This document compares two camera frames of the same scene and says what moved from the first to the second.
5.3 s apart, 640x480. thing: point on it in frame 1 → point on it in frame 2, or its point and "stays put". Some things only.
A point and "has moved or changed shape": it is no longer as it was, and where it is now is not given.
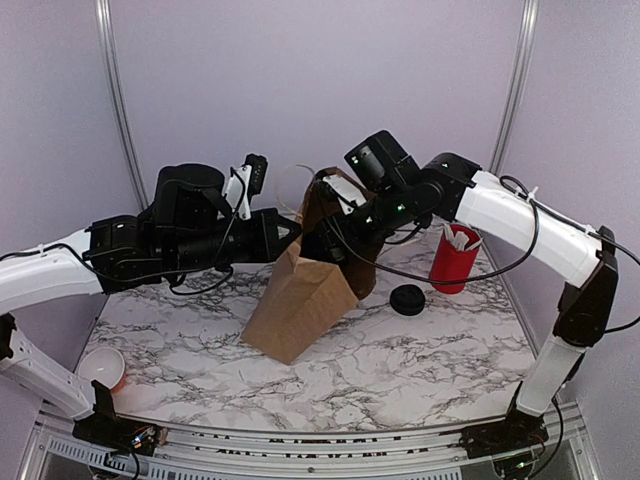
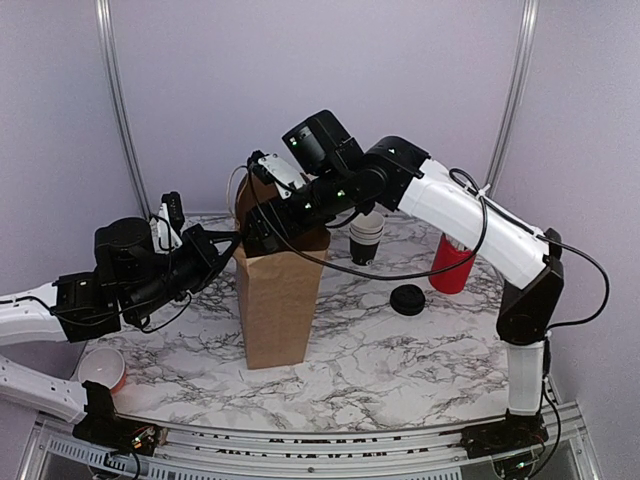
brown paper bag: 309,290 has moved or changed shape
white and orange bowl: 105,364 stays put
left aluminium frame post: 105,39 stays put
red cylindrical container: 454,258 stays put
